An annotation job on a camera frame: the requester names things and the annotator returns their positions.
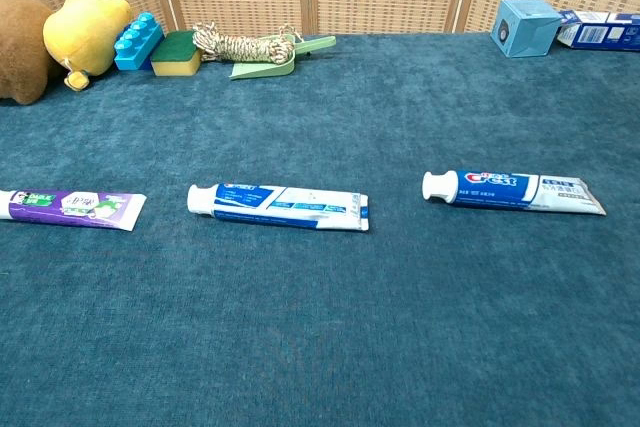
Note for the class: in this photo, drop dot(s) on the purple Darlie toothpaste tube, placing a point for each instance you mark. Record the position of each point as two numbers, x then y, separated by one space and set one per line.
75 207

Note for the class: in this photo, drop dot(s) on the light green plastic dustpan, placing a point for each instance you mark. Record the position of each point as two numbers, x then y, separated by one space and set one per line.
267 69

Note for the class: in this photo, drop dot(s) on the brown plush toy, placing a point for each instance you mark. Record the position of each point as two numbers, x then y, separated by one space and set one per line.
22 52

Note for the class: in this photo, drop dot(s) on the blue white carton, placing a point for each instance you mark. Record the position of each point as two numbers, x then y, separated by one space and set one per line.
600 32

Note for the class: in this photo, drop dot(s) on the blue toy building block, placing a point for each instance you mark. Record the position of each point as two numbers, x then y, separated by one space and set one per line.
137 44

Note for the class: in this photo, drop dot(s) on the slim blue white toothpaste tube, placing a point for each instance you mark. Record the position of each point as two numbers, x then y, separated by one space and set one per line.
280 207

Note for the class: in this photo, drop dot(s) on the green yellow sponge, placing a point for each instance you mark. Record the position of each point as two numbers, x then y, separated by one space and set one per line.
172 54

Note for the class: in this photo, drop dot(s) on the light blue cube box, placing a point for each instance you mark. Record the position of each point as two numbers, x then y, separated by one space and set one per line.
522 27

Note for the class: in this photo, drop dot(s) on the yellow lemon plush toy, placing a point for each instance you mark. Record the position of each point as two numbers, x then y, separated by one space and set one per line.
85 32

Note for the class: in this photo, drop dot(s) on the teal table cloth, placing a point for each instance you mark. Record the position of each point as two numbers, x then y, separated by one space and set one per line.
320 322

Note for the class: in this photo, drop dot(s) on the large blue Crest toothpaste tube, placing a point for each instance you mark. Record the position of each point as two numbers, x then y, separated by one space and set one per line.
500 189

